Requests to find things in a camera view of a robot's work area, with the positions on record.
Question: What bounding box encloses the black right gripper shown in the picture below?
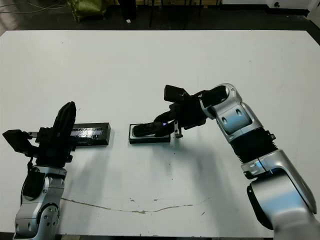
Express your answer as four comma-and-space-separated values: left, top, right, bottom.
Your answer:
152, 98, 208, 139

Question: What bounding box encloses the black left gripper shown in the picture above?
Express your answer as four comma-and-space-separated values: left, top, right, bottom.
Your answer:
27, 101, 77, 169

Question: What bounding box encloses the black bar-shaped camera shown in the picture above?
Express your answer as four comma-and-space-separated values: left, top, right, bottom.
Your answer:
132, 121, 167, 138

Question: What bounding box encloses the black glossy box lid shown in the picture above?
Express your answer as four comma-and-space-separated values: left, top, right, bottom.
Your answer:
69, 121, 112, 147

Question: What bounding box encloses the black box base white lining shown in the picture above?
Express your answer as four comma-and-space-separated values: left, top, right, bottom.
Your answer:
128, 122, 172, 145

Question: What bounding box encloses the yellow-green plastic bag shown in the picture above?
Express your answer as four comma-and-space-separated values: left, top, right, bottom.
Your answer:
67, 0, 109, 23

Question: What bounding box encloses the black upright stand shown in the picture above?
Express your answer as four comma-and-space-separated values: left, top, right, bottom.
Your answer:
118, 0, 138, 21

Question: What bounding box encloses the white cabinet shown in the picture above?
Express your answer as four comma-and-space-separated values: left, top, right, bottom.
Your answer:
266, 0, 320, 11

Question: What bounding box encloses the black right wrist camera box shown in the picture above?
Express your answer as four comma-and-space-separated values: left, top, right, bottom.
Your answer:
163, 84, 188, 102

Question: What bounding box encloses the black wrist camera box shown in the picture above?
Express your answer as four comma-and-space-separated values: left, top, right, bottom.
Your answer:
2, 129, 33, 155
163, 84, 188, 102

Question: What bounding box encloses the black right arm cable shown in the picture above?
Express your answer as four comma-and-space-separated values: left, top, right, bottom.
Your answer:
182, 89, 210, 101

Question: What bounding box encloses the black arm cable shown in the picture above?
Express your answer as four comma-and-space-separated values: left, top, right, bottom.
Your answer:
182, 89, 210, 101
25, 154, 36, 174

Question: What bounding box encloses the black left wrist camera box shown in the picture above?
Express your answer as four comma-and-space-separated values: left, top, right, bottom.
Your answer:
2, 129, 33, 155

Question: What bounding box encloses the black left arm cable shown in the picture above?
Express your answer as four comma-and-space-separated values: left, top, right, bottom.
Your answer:
25, 154, 36, 174

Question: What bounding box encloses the thin white floor cable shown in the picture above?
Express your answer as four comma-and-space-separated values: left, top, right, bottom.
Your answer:
0, 1, 70, 15

